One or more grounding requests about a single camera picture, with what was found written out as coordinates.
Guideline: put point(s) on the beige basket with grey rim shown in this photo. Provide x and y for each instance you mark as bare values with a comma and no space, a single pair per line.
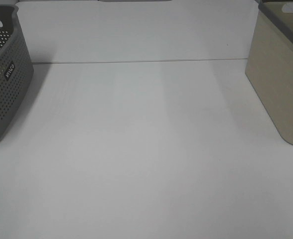
270,63

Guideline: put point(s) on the grey perforated plastic basket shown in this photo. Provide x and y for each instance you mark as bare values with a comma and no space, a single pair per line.
16,68

